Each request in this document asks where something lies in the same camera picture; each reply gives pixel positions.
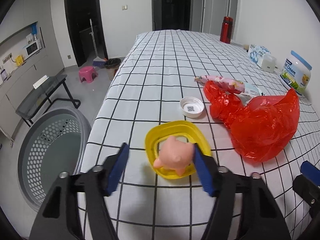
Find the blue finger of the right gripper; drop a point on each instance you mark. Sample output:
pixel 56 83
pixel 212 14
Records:
pixel 311 172

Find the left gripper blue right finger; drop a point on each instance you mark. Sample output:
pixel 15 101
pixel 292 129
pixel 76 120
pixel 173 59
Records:
pixel 205 166

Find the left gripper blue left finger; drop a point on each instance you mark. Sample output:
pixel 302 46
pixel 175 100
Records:
pixel 114 166

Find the pink pig toy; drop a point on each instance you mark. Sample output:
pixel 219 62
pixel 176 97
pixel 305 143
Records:
pixel 175 155

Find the yellow square plastic lid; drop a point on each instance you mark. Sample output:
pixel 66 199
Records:
pixel 184 131

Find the white round jar lid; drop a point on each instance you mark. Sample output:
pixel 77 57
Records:
pixel 191 107

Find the red plastic bag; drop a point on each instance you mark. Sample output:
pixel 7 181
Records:
pixel 261 129

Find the light blue wet-wipe pack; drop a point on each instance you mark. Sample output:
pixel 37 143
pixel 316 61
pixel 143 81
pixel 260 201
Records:
pixel 250 92

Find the pink snack wrapper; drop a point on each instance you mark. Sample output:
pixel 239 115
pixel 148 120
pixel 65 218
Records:
pixel 226 84

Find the grey perforated laundry basket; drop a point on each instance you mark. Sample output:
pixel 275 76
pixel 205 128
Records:
pixel 55 143

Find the checkered white tablecloth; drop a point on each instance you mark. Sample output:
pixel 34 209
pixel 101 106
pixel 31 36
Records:
pixel 155 89

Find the pink plastic stool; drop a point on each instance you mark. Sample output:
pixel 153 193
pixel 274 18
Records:
pixel 87 74

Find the white blue milk-powder jar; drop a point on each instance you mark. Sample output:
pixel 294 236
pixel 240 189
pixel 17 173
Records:
pixel 296 73

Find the dark wicker waste bin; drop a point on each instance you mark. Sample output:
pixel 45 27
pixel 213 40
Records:
pixel 112 66

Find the dark glass side table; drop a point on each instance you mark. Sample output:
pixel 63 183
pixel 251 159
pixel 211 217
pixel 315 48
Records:
pixel 31 105

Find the broom with dustpan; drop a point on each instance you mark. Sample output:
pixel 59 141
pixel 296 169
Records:
pixel 98 61

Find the white box on side table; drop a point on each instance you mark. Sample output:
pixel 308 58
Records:
pixel 40 81

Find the grey kitchen cabinet counter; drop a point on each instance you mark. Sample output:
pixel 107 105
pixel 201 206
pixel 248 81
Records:
pixel 20 84

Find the blue white tissue pack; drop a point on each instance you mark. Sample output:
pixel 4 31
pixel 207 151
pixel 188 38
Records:
pixel 256 53

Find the red thermos bottle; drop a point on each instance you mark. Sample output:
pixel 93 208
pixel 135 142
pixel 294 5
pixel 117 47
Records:
pixel 226 30

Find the yellow countertop container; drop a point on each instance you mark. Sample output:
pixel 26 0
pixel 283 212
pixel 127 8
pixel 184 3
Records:
pixel 19 60

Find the white microwave oven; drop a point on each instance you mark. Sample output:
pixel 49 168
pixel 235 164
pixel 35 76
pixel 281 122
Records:
pixel 32 48

